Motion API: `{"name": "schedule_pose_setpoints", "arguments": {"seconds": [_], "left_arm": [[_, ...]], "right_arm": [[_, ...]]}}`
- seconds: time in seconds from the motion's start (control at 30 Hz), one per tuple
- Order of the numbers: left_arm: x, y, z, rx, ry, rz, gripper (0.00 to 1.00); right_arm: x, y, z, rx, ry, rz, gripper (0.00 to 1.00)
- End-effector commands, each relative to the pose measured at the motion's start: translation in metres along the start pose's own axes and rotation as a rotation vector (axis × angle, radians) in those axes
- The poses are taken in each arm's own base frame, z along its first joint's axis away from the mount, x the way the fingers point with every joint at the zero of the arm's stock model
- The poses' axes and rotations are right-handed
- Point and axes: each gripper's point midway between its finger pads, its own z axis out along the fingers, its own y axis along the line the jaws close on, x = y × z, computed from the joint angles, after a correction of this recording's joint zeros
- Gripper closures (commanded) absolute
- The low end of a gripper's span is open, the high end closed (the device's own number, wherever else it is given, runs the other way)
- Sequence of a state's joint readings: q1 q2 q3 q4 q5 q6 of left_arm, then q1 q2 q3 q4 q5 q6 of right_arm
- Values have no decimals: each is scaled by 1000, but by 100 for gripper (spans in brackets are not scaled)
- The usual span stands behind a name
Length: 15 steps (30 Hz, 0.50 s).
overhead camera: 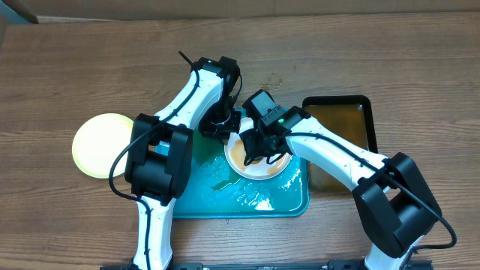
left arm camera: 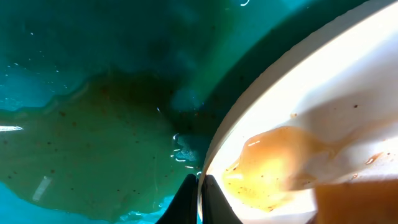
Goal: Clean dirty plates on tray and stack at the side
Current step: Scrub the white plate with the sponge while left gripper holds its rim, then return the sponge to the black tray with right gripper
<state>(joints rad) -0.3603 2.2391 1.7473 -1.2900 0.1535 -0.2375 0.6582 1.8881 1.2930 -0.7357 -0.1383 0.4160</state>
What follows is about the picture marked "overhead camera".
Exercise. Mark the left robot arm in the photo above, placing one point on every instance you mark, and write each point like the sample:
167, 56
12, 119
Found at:
160, 152

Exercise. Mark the black tray with brown water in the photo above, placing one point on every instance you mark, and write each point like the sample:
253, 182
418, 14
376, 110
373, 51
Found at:
351, 118

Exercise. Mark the teal plastic tray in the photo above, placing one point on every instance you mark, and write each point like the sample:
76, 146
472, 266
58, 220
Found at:
216, 191

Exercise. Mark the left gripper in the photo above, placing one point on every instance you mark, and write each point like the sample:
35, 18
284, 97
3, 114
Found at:
223, 134

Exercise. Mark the white plate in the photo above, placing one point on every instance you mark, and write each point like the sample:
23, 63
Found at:
258, 170

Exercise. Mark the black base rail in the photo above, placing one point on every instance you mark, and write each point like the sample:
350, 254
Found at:
335, 264

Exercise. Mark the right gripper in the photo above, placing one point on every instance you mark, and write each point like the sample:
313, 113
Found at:
255, 150

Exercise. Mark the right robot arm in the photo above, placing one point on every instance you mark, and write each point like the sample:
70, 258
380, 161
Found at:
395, 205

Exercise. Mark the dark chair part background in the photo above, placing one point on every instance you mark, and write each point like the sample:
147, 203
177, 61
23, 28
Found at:
15, 12

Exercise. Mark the yellow-green plate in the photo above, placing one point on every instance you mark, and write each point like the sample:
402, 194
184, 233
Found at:
99, 141

